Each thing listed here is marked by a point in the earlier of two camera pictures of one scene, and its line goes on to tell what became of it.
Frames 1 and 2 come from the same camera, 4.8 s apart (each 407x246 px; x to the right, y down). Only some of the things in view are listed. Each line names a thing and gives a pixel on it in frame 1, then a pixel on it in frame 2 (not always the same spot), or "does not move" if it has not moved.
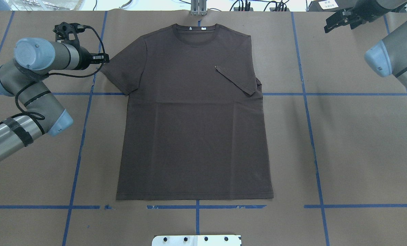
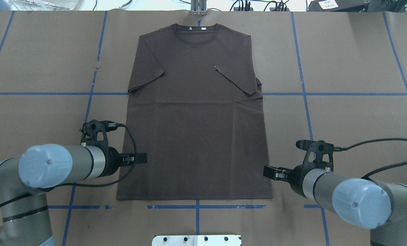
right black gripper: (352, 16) to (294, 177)
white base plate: (196, 240) does not move
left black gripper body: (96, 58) to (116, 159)
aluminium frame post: (198, 7) does not move
